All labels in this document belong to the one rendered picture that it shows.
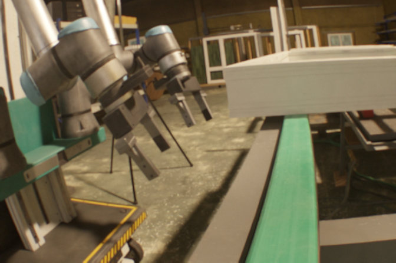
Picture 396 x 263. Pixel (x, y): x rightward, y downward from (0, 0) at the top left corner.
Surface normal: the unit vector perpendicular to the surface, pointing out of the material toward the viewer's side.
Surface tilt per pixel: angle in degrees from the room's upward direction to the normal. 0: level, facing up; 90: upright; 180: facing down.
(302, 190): 0
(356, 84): 90
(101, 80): 91
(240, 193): 0
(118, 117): 97
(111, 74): 79
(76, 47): 92
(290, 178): 0
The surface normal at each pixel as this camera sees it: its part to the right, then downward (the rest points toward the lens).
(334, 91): -0.35, 0.22
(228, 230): -0.14, -0.97
